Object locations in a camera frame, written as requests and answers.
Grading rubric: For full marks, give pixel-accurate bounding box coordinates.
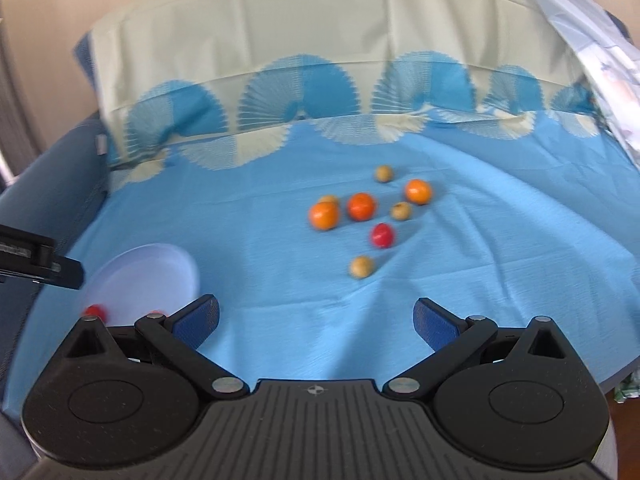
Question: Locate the green patterned cloth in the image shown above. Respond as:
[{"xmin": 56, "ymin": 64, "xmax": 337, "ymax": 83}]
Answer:
[{"xmin": 612, "ymin": 369, "xmax": 640, "ymax": 404}]

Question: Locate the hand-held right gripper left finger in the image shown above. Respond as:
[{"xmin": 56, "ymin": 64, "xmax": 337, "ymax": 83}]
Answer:
[{"xmin": 64, "ymin": 294, "xmax": 251, "ymax": 401}]

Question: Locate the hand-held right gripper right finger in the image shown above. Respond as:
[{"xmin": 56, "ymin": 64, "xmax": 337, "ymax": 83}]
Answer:
[{"xmin": 382, "ymin": 297, "xmax": 581, "ymax": 401}]

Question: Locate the orange tangerine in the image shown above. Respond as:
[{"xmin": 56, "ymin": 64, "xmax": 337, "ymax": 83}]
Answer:
[
  {"xmin": 346, "ymin": 192, "xmax": 377, "ymax": 222},
  {"xmin": 308, "ymin": 202, "xmax": 341, "ymax": 232},
  {"xmin": 404, "ymin": 179, "xmax": 434, "ymax": 206}
]

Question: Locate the pale blue printed quilt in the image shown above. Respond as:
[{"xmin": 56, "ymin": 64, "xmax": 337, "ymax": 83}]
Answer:
[{"xmin": 500, "ymin": 0, "xmax": 640, "ymax": 171}]

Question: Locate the light blue bed sheet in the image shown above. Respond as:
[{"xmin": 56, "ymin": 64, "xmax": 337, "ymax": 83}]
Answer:
[{"xmin": 0, "ymin": 110, "xmax": 640, "ymax": 413}]

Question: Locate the cream pillow with blue fans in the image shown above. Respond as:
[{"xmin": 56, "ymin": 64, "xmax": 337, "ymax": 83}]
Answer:
[{"xmin": 74, "ymin": 0, "xmax": 608, "ymax": 173}]

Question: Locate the white plastic plate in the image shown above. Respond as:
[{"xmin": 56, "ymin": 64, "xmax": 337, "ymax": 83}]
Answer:
[{"xmin": 82, "ymin": 243, "xmax": 202, "ymax": 328}]

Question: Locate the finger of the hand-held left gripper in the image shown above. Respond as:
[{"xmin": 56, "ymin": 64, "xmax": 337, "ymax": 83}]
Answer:
[{"xmin": 50, "ymin": 256, "xmax": 85, "ymax": 291}]

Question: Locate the dark blue upholstered bed frame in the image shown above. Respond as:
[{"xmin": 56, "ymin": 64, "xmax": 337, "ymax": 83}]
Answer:
[{"xmin": 0, "ymin": 109, "xmax": 115, "ymax": 411}]

